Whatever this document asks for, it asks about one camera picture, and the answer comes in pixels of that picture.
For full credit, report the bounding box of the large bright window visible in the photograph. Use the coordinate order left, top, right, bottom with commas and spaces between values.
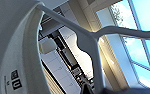
95, 0, 150, 92

